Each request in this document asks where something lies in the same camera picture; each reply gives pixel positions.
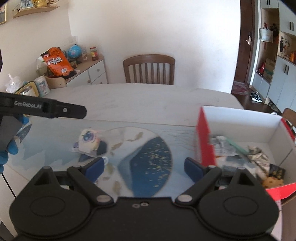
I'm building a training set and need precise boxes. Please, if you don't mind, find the grey wall cabinet unit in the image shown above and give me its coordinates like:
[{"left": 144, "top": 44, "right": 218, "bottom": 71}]
[{"left": 250, "top": 1, "right": 295, "bottom": 112}]

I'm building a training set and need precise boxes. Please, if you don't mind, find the silver foil bag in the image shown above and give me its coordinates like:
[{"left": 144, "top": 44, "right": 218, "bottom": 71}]
[{"left": 247, "top": 146, "right": 270, "bottom": 174}]

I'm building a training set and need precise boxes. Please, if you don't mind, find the white printed snack wrapper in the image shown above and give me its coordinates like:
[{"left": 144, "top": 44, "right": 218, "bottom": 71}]
[{"left": 210, "top": 136, "right": 236, "bottom": 157}]

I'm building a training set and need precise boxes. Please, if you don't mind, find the wooden chair at far side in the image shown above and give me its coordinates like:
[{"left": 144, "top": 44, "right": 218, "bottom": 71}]
[{"left": 123, "top": 54, "right": 175, "bottom": 85}]

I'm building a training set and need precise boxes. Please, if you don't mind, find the cardboard box on shelf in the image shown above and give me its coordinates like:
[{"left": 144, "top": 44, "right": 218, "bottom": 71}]
[{"left": 263, "top": 58, "right": 275, "bottom": 82}]

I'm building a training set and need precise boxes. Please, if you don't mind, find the red lid sauce jar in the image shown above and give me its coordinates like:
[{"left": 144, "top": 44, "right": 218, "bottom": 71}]
[{"left": 90, "top": 46, "right": 99, "bottom": 61}]

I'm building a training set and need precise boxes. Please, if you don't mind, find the white drawer cabinet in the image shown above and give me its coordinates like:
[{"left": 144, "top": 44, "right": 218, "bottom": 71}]
[{"left": 45, "top": 54, "right": 109, "bottom": 90}]

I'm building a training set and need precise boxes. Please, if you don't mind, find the floral white mug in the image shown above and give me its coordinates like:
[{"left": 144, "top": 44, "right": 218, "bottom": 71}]
[{"left": 34, "top": 76, "right": 50, "bottom": 97}]

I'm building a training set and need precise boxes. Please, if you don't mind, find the wooden chair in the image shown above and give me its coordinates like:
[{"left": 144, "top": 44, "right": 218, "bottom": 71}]
[
  {"left": 123, "top": 54, "right": 175, "bottom": 85},
  {"left": 282, "top": 108, "right": 296, "bottom": 130}
]

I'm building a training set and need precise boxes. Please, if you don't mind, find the orange snack bag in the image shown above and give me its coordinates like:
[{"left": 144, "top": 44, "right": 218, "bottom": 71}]
[{"left": 41, "top": 47, "right": 75, "bottom": 79}]

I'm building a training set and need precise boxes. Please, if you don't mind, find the mint green tube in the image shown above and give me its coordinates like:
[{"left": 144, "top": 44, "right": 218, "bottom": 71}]
[{"left": 226, "top": 138, "right": 249, "bottom": 156}]

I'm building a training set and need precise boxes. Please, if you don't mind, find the blue globe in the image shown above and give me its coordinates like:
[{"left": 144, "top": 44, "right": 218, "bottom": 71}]
[{"left": 66, "top": 44, "right": 82, "bottom": 59}]

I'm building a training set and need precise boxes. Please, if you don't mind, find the blue patterned table mat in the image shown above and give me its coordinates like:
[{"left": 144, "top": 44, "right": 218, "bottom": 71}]
[{"left": 5, "top": 118, "right": 196, "bottom": 198}]

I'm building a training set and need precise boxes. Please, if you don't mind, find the hanging grey tote bag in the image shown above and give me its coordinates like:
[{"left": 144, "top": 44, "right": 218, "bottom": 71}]
[{"left": 259, "top": 23, "right": 273, "bottom": 43}]

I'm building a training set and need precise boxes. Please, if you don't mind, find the golden flower ornament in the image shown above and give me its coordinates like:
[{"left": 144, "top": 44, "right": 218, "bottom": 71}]
[{"left": 33, "top": 0, "right": 58, "bottom": 8}]

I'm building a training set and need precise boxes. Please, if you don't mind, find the dark brown door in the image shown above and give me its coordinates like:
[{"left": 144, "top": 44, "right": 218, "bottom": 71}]
[{"left": 234, "top": 0, "right": 255, "bottom": 84}]

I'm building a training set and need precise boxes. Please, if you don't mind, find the framed wall picture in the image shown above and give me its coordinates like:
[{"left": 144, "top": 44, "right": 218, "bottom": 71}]
[{"left": 0, "top": 4, "right": 7, "bottom": 25}]

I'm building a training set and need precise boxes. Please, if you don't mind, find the white electric kettle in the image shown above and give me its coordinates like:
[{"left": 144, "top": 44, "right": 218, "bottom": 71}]
[{"left": 15, "top": 81, "right": 39, "bottom": 97}]

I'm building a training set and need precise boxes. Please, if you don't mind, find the tan bread toy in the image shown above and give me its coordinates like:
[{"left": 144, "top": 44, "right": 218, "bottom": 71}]
[{"left": 262, "top": 176, "right": 284, "bottom": 189}]

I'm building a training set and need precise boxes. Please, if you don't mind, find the red cardboard box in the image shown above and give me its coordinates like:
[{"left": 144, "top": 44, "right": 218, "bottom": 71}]
[{"left": 195, "top": 106, "right": 295, "bottom": 200}]

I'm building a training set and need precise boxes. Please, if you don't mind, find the blue gloved left hand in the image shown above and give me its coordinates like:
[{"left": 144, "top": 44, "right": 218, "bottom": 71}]
[{"left": 0, "top": 114, "right": 31, "bottom": 174}]

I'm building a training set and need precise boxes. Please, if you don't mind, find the black sneakers pair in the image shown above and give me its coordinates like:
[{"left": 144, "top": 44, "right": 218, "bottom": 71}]
[{"left": 250, "top": 92, "right": 262, "bottom": 103}]

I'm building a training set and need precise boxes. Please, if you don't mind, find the wooden chair at right side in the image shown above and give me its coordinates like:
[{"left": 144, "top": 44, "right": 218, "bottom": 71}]
[{"left": 282, "top": 108, "right": 296, "bottom": 130}]

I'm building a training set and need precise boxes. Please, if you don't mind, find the white tissue pack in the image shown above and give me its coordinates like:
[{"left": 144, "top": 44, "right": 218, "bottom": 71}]
[{"left": 216, "top": 155, "right": 256, "bottom": 176}]

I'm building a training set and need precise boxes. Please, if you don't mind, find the wooden wall shelf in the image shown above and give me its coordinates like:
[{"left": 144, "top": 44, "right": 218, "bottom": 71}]
[{"left": 13, "top": 6, "right": 59, "bottom": 19}]

